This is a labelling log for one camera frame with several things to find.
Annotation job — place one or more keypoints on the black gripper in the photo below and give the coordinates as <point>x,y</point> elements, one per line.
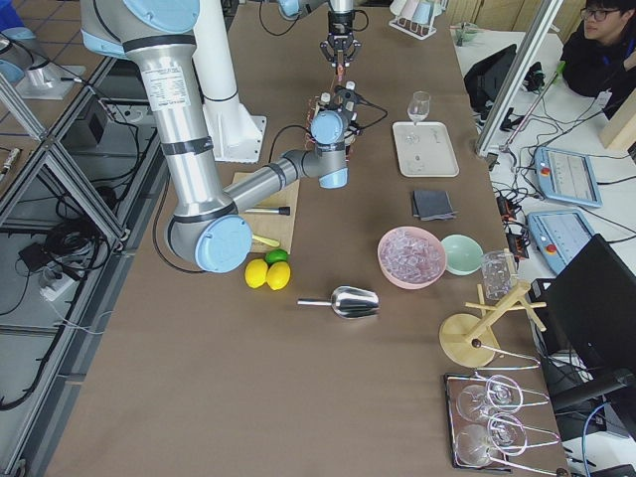
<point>325,98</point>
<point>340,26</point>

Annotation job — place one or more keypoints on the copper wire bottle basket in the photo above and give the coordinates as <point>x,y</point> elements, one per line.
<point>329,132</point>

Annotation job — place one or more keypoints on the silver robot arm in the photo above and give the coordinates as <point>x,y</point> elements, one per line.
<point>182,51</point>
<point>292,10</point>

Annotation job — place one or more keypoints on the clear wine glass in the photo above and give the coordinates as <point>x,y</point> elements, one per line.
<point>417,111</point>

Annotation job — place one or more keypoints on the pink plastic cup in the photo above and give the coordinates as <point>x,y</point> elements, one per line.
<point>409,9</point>

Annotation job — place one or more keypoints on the blue plastic cup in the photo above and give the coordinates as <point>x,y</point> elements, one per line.
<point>423,12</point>

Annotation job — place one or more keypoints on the cream rabbit tray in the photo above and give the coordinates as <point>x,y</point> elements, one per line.
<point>424,150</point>

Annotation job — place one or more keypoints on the steel muddler black tip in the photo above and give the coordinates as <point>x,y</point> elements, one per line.
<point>278,211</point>

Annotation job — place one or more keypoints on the grey folded cloth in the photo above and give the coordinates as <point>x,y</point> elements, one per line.
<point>430,205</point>

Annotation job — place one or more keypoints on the bamboo cutting board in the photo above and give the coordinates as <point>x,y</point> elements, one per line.
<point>276,226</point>

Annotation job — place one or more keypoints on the yellow plastic knife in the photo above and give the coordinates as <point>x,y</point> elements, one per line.
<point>267,241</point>

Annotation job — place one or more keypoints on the green lime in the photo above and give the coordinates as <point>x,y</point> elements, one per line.
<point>276,255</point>

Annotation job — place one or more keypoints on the pink bowl of ice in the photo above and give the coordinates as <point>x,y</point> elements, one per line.
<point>410,257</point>

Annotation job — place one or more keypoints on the yellow lemon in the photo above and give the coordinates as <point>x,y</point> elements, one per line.
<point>278,275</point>
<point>255,273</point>

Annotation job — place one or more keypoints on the green bowl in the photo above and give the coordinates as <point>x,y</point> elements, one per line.
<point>463,254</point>

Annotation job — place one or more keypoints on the metal ice scoop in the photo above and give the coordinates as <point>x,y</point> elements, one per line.
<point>348,302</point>

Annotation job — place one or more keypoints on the clear tumbler glass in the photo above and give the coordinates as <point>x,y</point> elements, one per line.
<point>499,273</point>

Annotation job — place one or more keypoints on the blue teach pendant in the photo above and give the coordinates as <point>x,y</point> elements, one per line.
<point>567,177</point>
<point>559,235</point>

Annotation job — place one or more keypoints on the person in black jacket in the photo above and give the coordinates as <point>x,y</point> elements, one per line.
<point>599,57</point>

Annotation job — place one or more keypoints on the wooden cup stand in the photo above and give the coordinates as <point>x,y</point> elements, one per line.
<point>469,341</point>

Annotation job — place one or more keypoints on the black monitor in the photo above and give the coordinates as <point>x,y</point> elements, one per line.
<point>593,302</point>

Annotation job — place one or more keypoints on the upside down wine glass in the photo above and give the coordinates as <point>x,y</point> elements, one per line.
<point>499,441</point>
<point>485,397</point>

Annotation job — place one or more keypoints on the black glass rack tray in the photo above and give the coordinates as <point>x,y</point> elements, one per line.
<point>453,385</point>

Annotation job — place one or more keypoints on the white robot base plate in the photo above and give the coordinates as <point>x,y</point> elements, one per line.
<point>237,145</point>

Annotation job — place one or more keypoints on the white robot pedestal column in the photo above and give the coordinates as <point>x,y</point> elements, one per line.
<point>212,58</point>

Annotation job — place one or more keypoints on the aluminium frame post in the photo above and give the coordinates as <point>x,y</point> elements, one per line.
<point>533,39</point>

